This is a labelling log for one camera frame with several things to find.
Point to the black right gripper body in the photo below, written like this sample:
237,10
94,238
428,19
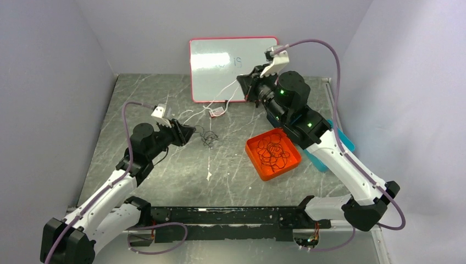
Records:
264,88

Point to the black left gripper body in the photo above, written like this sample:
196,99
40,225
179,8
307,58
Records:
164,136

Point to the orange plastic tray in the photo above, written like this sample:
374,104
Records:
272,154

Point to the light blue plastic tray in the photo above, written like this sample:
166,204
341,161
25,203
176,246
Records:
331,153

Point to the dark navy plastic tray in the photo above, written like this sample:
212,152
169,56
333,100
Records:
272,119

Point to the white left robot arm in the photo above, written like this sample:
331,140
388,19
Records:
83,233

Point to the pink framed whiteboard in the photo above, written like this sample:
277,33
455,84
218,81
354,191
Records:
215,62

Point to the small red white box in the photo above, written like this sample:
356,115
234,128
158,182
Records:
216,112

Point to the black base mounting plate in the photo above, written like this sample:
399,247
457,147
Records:
280,223

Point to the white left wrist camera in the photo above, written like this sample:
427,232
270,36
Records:
160,117

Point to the metal right table edge rail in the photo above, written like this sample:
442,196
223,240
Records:
329,93

